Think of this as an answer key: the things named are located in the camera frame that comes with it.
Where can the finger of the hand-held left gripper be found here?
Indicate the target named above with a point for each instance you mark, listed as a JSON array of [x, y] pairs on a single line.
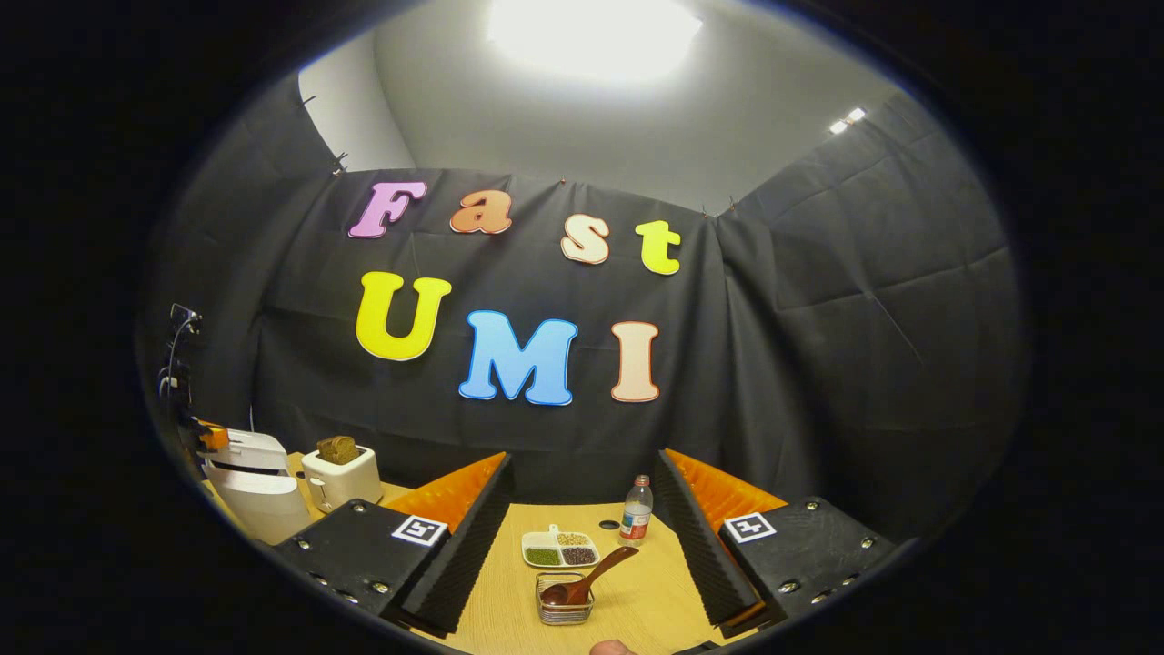
[[214, 439]]

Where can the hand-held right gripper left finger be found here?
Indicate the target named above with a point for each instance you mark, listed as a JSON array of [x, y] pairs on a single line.
[[473, 546]]

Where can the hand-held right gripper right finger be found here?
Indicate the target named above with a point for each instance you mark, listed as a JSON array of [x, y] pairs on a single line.
[[696, 546]]

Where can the white rice cooker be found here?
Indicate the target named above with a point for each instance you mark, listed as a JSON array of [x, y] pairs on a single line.
[[259, 496]]

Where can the brown wooden spoon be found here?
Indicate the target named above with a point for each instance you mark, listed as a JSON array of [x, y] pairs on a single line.
[[582, 582]]

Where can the clear bottle with red label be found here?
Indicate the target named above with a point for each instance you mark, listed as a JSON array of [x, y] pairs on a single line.
[[636, 514]]

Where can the white divided dish of beans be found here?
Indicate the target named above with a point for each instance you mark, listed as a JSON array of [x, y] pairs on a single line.
[[559, 550]]

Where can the brown toast slice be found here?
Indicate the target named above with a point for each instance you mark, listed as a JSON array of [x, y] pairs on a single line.
[[336, 449]]

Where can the white toaster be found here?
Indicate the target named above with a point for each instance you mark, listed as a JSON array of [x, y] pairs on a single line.
[[346, 482]]

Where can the black backdrop cloth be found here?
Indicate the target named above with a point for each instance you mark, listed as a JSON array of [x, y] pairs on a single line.
[[818, 364]]

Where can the small ceiling light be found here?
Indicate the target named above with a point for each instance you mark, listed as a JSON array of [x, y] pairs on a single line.
[[846, 121]]

